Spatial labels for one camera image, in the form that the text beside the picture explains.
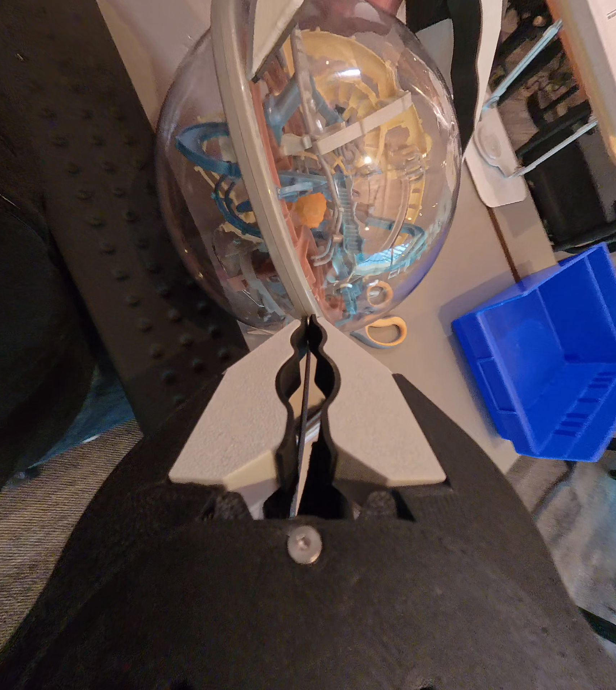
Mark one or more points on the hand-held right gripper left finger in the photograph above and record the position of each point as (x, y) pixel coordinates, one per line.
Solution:
(227, 431)

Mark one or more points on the black pointed tweezers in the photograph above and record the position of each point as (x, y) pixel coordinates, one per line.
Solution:
(306, 421)

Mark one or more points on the black perforated wrist rest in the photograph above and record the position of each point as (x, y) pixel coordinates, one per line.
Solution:
(125, 237)

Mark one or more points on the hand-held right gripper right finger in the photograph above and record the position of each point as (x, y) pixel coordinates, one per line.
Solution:
(389, 431)

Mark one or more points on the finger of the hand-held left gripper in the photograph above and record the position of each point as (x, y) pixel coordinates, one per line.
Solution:
(274, 24)

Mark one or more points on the clear maze ball toy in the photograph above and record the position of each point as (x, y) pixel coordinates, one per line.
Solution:
(340, 162)

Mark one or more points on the blue storage bin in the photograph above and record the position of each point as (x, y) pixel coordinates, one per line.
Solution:
(551, 356)

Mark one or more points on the orange grey scissors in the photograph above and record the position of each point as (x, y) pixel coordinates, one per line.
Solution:
(386, 330)

